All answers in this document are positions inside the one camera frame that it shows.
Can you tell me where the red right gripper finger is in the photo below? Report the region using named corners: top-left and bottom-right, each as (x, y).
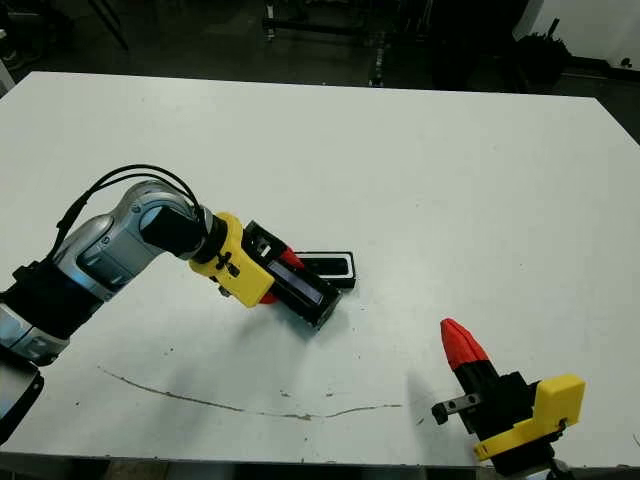
top-left (447, 318), bottom-right (501, 394)
top-left (439, 318), bottom-right (479, 399)

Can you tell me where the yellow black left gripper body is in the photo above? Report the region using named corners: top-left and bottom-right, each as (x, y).
top-left (189, 212), bottom-right (287, 309)

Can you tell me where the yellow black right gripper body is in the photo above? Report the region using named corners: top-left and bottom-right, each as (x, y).
top-left (430, 372), bottom-right (586, 475)

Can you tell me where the glossy black box lid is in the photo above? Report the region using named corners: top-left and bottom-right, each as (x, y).
top-left (264, 257), bottom-right (344, 329)

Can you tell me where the black box base white lining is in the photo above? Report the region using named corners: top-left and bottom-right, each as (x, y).
top-left (294, 251), bottom-right (357, 291)

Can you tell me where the black slanted stand leg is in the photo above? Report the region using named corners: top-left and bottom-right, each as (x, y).
top-left (89, 0), bottom-right (130, 51)

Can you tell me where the black bushy floor object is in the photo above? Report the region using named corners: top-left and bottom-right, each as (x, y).
top-left (517, 17), bottom-right (571, 84)

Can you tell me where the white desk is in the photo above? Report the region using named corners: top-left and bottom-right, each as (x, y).
top-left (0, 29), bottom-right (14, 96)

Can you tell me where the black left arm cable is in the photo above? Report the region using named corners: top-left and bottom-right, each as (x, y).
top-left (54, 163), bottom-right (211, 261)

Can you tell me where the metal post with caster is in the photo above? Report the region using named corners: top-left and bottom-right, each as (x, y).
top-left (368, 42), bottom-right (387, 87)

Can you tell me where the black wheeled cart frame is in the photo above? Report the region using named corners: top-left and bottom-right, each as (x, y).
top-left (263, 0), bottom-right (381, 44)

